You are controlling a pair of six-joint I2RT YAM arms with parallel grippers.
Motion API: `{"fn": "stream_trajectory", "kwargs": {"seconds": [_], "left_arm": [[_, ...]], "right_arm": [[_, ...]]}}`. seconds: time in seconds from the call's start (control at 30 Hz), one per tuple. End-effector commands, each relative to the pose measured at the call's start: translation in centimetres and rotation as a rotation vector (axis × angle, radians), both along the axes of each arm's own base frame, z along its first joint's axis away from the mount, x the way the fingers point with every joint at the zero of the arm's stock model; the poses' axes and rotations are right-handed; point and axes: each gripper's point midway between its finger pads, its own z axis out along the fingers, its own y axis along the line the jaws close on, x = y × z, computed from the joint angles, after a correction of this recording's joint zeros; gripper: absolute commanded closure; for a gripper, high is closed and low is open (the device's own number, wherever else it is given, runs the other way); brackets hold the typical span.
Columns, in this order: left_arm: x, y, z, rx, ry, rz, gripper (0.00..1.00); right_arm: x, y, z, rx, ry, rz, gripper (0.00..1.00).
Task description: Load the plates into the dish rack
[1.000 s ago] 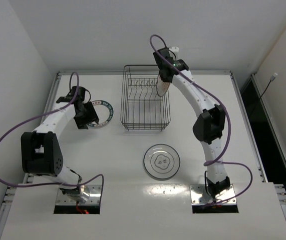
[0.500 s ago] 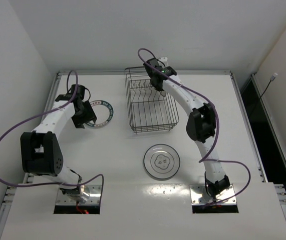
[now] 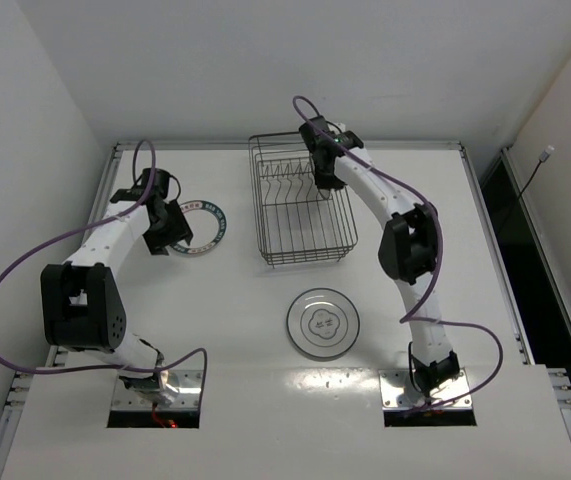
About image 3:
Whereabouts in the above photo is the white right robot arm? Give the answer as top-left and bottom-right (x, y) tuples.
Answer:
(299, 115), (460, 398)

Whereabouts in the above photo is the metal base plate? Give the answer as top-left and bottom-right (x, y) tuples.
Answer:
(110, 369), (204, 412)
(378, 368), (471, 412)

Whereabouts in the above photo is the small white green-rimmed plate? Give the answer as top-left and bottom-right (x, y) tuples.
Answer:
(285, 288), (361, 362)

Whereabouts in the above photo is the black cable white plug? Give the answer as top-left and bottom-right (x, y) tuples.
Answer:
(494, 144), (555, 236)

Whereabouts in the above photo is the white plate blue text rim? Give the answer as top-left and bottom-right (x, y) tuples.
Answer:
(170, 200), (228, 256)

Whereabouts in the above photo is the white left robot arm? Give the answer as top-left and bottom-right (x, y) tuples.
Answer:
(40, 168), (193, 406)

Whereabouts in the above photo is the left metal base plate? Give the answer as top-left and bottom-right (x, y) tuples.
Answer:
(110, 369), (204, 412)

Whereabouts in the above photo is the grey wire dish rack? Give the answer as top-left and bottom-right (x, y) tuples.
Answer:
(248, 132), (358, 267)

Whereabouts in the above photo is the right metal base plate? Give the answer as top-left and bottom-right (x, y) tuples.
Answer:
(378, 368), (471, 412)

